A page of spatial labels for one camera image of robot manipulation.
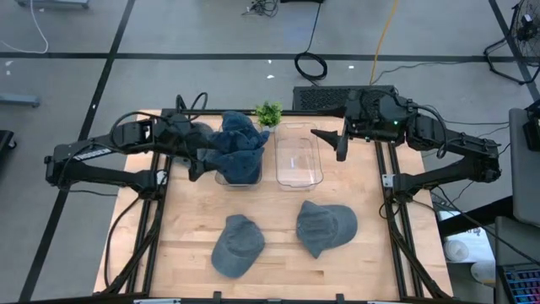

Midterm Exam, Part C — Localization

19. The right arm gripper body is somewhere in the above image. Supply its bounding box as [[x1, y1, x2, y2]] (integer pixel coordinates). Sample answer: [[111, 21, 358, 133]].
[[336, 89, 383, 163]]

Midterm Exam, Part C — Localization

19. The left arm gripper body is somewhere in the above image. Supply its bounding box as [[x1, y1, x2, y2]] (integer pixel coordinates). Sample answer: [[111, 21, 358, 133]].
[[162, 117, 212, 182]]

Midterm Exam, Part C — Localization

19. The grey denim cap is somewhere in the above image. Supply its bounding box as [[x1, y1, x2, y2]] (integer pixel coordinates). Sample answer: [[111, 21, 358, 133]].
[[295, 200, 359, 259], [189, 121, 215, 143], [209, 213, 267, 280]]

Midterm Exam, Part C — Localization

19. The dark blue denim cap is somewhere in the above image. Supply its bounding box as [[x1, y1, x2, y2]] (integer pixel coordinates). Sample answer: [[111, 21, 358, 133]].
[[208, 128, 271, 155], [197, 147, 266, 186], [219, 110, 254, 133]]

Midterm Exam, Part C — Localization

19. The black vented box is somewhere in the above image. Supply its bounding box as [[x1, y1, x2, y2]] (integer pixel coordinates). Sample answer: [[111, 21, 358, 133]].
[[292, 85, 396, 112]]

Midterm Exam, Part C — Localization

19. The clear plastic bin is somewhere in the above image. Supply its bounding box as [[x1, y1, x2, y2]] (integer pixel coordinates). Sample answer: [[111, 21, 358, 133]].
[[213, 122, 263, 189], [273, 122, 325, 191]]

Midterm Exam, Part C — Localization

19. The green plant in white pot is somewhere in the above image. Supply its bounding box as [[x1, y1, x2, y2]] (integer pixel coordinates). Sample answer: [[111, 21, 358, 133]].
[[254, 100, 284, 128]]

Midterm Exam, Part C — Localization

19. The black desk beam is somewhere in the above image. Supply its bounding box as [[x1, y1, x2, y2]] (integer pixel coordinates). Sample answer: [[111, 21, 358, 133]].
[[438, 196, 514, 237]]

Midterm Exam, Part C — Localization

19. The white paper roll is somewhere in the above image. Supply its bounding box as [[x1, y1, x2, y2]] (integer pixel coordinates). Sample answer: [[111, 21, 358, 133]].
[[443, 239, 470, 263]]

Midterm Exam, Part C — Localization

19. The black device on desk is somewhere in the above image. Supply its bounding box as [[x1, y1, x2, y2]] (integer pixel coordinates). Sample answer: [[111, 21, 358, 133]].
[[522, 99, 540, 152]]

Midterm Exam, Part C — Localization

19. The grey metal floor bar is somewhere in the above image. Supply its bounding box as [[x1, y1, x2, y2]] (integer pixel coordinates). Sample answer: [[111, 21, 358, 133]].
[[0, 93, 41, 108], [15, 0, 90, 9]]

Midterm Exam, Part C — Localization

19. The grey desk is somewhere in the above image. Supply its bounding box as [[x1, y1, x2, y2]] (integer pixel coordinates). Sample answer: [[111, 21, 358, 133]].
[[508, 107, 540, 229]]

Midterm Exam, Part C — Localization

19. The black floor device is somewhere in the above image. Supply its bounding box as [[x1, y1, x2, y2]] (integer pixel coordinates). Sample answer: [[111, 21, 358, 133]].
[[0, 129, 18, 158]]

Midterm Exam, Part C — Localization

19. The black floor fan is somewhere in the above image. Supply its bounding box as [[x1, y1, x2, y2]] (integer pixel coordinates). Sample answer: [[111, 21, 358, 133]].
[[483, 0, 540, 85]]

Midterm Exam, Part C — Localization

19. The backlit rainbow keyboard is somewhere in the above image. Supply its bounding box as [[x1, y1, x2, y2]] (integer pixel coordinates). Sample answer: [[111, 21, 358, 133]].
[[497, 263, 540, 304]]

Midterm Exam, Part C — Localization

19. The coiled black cable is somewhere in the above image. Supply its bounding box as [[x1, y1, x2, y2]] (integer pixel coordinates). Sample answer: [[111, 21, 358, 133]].
[[294, 0, 329, 82]]

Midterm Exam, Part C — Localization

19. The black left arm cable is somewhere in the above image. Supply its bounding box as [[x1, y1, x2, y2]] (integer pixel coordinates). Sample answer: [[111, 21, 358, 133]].
[[108, 91, 208, 147]]

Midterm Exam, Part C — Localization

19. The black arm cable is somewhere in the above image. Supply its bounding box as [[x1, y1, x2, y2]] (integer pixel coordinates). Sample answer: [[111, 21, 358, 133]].
[[415, 104, 449, 160], [108, 91, 208, 147]]

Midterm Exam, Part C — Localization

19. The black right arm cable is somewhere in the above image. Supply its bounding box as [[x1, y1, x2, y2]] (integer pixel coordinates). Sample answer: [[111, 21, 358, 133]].
[[415, 104, 449, 160]]

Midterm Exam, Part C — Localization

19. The yellow hanging cable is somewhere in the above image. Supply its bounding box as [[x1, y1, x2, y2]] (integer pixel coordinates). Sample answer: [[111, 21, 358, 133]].
[[369, 0, 400, 85]]

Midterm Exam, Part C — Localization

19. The black cable bundle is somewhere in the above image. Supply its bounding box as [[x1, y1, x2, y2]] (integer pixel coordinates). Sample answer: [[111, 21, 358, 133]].
[[242, 0, 279, 17]]

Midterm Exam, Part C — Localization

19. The black aluminium table frame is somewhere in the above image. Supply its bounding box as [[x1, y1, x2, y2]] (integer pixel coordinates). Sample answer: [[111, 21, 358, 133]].
[[92, 107, 455, 304]]

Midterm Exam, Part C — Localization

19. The white floor cable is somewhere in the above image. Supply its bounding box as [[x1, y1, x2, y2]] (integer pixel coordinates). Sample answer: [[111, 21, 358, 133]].
[[0, 0, 50, 55]]

